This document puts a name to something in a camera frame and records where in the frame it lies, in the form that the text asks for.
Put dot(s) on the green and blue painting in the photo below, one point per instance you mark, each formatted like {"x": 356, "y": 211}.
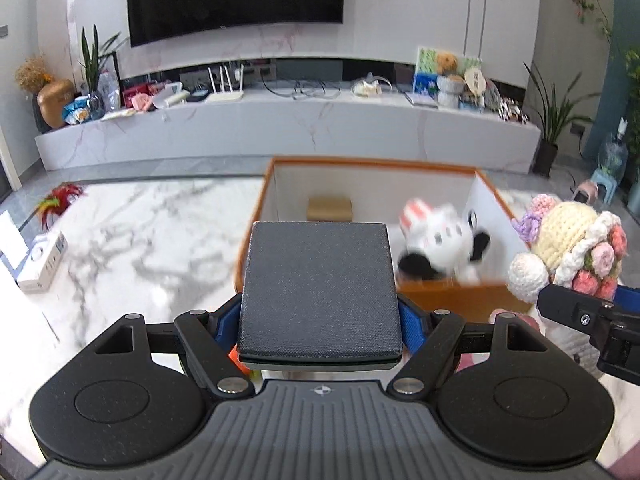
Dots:
{"x": 425, "y": 67}

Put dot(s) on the potted long-leaf plant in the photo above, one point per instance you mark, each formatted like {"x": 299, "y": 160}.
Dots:
{"x": 550, "y": 125}

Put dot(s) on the white marble TV cabinet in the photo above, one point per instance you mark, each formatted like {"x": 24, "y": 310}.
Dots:
{"x": 275, "y": 130}

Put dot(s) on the white and black plush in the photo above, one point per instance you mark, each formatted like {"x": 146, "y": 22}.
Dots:
{"x": 440, "y": 240}

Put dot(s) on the white small device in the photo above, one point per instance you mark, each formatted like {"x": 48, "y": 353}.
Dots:
{"x": 172, "y": 96}

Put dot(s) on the red feather toy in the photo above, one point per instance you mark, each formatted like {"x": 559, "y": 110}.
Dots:
{"x": 60, "y": 200}

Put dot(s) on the brown kraft box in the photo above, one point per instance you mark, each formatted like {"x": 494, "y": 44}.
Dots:
{"x": 330, "y": 208}

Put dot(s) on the black and white ornament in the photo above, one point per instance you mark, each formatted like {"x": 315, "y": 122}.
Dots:
{"x": 512, "y": 109}

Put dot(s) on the black television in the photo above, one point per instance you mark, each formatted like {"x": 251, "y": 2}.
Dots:
{"x": 235, "y": 0}

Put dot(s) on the white crochet bunny with flowers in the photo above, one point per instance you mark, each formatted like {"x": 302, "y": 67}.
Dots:
{"x": 565, "y": 235}

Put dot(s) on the flat book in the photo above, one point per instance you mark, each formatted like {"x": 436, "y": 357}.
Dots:
{"x": 422, "y": 99}

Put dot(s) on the black wall outlet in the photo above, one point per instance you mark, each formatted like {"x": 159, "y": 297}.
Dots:
{"x": 578, "y": 129}

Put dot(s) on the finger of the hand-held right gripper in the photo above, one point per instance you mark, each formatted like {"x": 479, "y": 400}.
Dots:
{"x": 575, "y": 310}
{"x": 630, "y": 297}

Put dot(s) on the orange cardboard box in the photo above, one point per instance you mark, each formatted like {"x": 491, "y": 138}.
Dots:
{"x": 450, "y": 300}

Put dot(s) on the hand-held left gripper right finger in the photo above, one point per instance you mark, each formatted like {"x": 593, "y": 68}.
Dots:
{"x": 412, "y": 322}

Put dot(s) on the brown teddy bear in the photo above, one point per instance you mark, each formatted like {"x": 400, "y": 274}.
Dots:
{"x": 446, "y": 63}

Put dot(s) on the pink heater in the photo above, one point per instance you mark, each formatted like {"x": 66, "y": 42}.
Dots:
{"x": 586, "y": 192}

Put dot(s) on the blue snack bag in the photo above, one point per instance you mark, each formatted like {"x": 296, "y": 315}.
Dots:
{"x": 77, "y": 112}

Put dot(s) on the round paper fan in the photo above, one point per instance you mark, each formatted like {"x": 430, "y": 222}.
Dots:
{"x": 475, "y": 82}

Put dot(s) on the clear plastic bag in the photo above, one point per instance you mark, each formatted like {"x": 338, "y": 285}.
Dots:
{"x": 370, "y": 87}

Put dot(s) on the snake plant in glass vase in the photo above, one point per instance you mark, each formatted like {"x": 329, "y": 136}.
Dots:
{"x": 92, "y": 75}

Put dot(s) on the gold vase with dried flowers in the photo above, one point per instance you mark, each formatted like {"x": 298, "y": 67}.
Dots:
{"x": 52, "y": 102}

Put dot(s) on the large water bottle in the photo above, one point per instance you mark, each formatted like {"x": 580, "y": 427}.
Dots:
{"x": 614, "y": 155}

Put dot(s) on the pink small item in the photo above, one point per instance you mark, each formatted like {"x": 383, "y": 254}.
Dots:
{"x": 137, "y": 99}

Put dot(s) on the orange crochet ball with flower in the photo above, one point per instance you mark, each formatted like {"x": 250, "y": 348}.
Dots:
{"x": 237, "y": 360}

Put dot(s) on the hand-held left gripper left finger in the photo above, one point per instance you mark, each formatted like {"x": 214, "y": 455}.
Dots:
{"x": 227, "y": 320}

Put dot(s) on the black textured box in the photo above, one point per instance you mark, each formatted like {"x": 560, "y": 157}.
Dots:
{"x": 320, "y": 290}

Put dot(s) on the white product box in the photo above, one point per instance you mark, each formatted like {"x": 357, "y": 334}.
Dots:
{"x": 42, "y": 265}

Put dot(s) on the blue stool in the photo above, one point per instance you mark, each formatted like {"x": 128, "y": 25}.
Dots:
{"x": 607, "y": 185}

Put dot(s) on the white router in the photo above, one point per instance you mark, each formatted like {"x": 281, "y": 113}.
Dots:
{"x": 225, "y": 95}

